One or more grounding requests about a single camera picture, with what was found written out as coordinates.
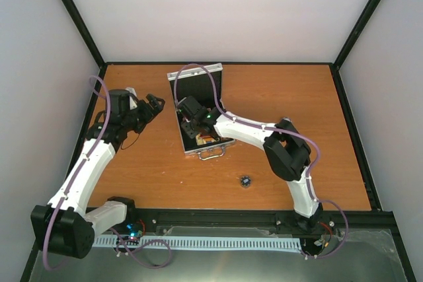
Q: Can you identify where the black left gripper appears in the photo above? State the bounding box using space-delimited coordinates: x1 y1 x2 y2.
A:
124 94 167 134

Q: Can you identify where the aluminium poker set case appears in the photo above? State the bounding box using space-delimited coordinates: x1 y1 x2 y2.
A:
167 63 235 160

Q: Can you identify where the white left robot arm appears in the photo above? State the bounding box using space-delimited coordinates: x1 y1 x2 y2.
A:
30 88 165 259

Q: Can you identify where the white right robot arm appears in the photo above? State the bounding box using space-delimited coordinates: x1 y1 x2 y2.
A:
176 96 323 233

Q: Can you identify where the left controller board with LED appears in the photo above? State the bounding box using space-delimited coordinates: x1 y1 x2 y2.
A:
126 220 146 241

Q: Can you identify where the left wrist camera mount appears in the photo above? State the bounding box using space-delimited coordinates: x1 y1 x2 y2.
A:
126 87 138 110

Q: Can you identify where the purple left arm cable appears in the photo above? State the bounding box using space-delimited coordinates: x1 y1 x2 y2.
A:
42 75 173 271

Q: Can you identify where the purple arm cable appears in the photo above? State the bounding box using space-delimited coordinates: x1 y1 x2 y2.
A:
42 75 173 271
173 63 350 260

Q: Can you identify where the light blue cable duct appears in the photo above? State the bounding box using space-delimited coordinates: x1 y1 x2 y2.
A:
92 234 303 250

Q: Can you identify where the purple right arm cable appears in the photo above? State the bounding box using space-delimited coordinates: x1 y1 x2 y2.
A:
173 63 350 260

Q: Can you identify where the right connector with wires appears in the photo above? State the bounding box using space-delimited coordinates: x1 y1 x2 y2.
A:
315 221 349 255

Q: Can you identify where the black aluminium frame rail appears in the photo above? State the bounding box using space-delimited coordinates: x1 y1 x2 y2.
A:
107 209 397 236

